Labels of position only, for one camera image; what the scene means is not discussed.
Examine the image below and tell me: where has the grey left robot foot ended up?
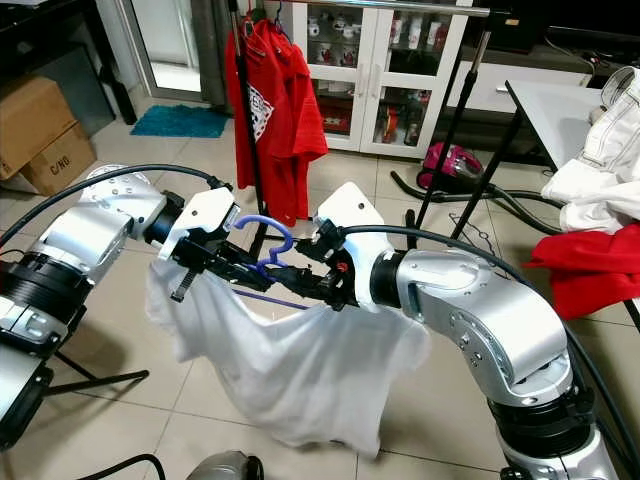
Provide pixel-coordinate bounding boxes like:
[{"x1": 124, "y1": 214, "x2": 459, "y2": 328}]
[{"x1": 188, "y1": 450, "x2": 266, "y2": 480}]

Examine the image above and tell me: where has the grey table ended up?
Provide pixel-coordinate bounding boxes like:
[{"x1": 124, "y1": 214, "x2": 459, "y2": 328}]
[{"x1": 458, "y1": 78, "x2": 640, "y2": 331}]

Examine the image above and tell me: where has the purple wire hanger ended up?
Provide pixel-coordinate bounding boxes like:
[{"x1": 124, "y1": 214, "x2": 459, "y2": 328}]
[{"x1": 230, "y1": 213, "x2": 311, "y2": 311}]

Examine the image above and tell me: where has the low white drawer cabinet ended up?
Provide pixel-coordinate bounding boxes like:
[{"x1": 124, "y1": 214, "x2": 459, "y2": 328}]
[{"x1": 445, "y1": 45, "x2": 640, "y2": 113}]

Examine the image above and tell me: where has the grey curtain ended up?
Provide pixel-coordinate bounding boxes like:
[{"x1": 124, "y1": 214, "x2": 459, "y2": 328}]
[{"x1": 190, "y1": 0, "x2": 236, "y2": 111}]

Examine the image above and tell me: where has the pink vacuum cleaner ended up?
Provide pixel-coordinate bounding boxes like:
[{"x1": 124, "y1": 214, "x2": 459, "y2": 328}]
[{"x1": 420, "y1": 142, "x2": 486, "y2": 193}]

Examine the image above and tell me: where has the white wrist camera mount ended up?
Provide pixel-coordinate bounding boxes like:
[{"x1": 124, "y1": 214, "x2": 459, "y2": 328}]
[
  {"x1": 157, "y1": 185, "x2": 241, "y2": 263},
  {"x1": 315, "y1": 182, "x2": 391, "y2": 306}
]

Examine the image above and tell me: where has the thin white shirt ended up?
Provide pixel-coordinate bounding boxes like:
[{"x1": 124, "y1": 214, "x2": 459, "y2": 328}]
[{"x1": 145, "y1": 262, "x2": 431, "y2": 459}]

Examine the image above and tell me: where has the clothes rack with silver rail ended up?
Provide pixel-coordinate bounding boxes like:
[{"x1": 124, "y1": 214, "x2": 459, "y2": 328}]
[{"x1": 228, "y1": 0, "x2": 493, "y2": 241}]

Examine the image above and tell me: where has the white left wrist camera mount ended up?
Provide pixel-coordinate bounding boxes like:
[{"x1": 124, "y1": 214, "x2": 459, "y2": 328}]
[{"x1": 157, "y1": 185, "x2": 241, "y2": 263}]

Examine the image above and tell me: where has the large plain cardboard box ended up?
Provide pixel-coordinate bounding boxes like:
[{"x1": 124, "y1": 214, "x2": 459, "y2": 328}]
[{"x1": 0, "y1": 75, "x2": 81, "y2": 181}]

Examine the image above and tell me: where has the white framed glass door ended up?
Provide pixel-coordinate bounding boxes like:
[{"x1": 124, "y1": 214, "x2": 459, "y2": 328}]
[{"x1": 95, "y1": 0, "x2": 201, "y2": 101}]

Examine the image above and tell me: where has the black vacuum hose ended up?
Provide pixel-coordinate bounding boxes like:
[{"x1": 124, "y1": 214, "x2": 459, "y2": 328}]
[{"x1": 390, "y1": 170, "x2": 556, "y2": 236}]

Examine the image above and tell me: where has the white denim jacket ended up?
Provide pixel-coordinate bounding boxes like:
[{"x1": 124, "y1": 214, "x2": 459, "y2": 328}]
[{"x1": 542, "y1": 68, "x2": 640, "y2": 233}]

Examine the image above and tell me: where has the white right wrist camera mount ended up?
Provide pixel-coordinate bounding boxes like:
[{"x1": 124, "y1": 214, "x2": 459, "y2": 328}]
[{"x1": 315, "y1": 182, "x2": 391, "y2": 306}]

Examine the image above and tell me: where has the white glass door cabinet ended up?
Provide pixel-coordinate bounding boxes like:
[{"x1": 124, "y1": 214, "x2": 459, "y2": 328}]
[{"x1": 280, "y1": 0, "x2": 471, "y2": 156}]

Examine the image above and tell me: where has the teal floor mat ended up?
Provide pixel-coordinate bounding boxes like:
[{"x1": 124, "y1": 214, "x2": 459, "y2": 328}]
[{"x1": 130, "y1": 105, "x2": 229, "y2": 139}]

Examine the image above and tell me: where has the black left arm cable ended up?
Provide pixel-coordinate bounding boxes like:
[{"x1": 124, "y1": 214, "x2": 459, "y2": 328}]
[{"x1": 0, "y1": 163, "x2": 231, "y2": 246}]

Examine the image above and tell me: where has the black side table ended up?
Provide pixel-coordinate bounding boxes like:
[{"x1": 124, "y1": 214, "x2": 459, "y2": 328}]
[{"x1": 0, "y1": 0, "x2": 139, "y2": 126}]

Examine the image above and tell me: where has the grey board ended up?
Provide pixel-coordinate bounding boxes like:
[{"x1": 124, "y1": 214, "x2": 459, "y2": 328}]
[{"x1": 40, "y1": 42, "x2": 116, "y2": 136}]

